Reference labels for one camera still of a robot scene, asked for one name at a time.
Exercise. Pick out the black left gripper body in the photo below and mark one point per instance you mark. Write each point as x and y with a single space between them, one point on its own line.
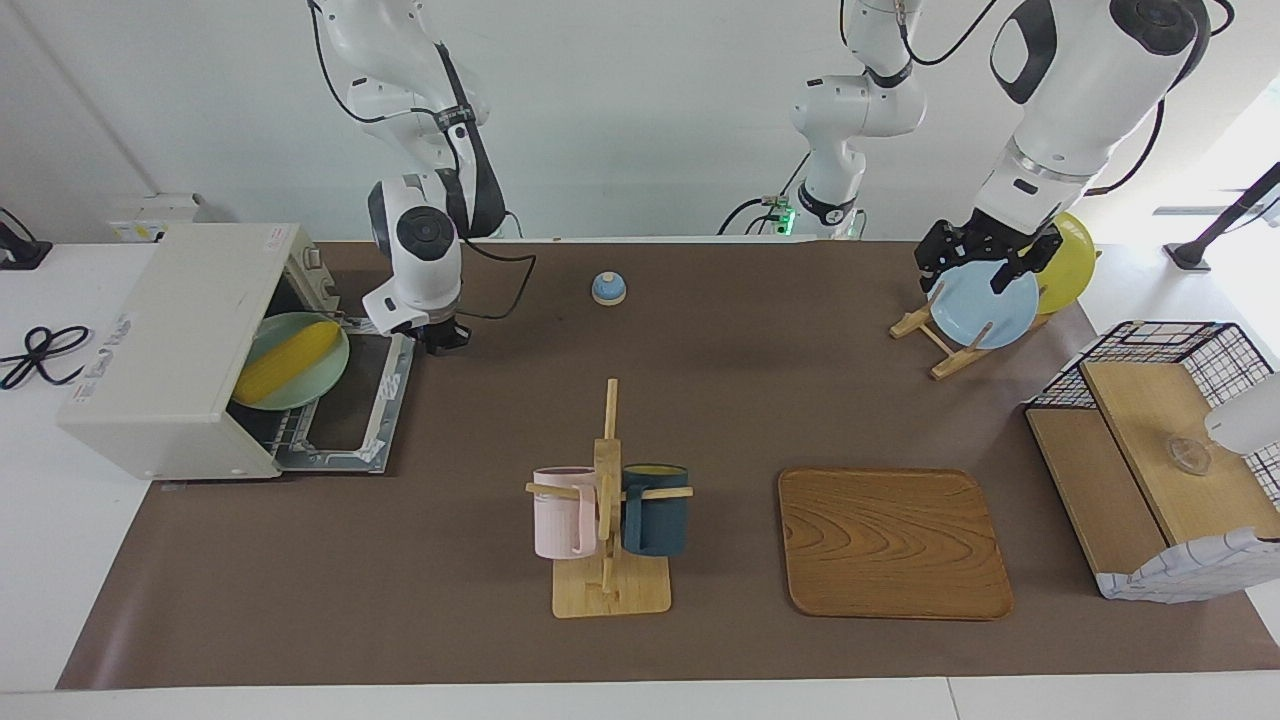
990 240

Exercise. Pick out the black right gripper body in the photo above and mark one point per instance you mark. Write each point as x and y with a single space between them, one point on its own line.
447 336

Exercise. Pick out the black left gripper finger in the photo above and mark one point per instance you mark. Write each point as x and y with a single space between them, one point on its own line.
1045 243
935 248

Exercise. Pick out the pale green plate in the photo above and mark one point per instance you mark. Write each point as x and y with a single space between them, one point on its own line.
320 380

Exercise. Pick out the yellow corn cob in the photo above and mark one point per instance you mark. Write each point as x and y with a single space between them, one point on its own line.
285 362

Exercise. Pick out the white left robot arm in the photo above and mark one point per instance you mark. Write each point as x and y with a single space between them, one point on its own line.
1090 90

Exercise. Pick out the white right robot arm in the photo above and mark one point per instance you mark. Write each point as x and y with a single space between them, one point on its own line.
425 270

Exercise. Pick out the cream oven control knob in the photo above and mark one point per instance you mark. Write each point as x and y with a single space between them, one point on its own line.
313 258
328 292

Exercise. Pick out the cream toaster oven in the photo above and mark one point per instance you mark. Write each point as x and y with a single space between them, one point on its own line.
160 350

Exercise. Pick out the yellow plate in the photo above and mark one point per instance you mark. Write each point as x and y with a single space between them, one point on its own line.
1075 265

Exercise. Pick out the light blue plate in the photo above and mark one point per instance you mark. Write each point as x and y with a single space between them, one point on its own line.
975 310

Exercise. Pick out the wooden plate rack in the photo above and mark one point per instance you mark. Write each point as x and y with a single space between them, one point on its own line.
945 365

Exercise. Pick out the small blue call bell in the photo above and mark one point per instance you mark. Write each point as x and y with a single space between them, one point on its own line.
609 290

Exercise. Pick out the large light wooden board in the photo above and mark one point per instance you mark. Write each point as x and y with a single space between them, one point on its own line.
1150 420

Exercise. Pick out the pink mug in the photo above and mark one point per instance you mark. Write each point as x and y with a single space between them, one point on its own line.
560 515

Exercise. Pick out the wooden mug tree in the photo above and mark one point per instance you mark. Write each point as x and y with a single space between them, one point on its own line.
608 480

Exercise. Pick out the brown table mat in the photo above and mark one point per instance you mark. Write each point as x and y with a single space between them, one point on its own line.
450 560

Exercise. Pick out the narrow wooden board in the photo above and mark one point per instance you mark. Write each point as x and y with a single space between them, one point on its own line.
1095 490

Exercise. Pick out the small clear glass cup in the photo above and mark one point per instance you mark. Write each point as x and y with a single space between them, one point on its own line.
1190 455

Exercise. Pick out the white rounded object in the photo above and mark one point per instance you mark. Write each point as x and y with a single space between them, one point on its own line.
1250 415

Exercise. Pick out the dark blue mug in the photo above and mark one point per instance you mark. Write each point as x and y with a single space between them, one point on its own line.
655 515

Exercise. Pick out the brown wooden tray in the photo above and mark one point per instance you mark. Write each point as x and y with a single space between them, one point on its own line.
890 545

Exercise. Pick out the white power strip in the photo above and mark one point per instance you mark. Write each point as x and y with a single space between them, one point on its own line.
150 215

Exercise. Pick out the white checked cloth liner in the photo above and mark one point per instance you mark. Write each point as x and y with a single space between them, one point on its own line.
1190 575

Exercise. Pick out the small black stand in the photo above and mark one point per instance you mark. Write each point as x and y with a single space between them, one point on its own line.
22 255

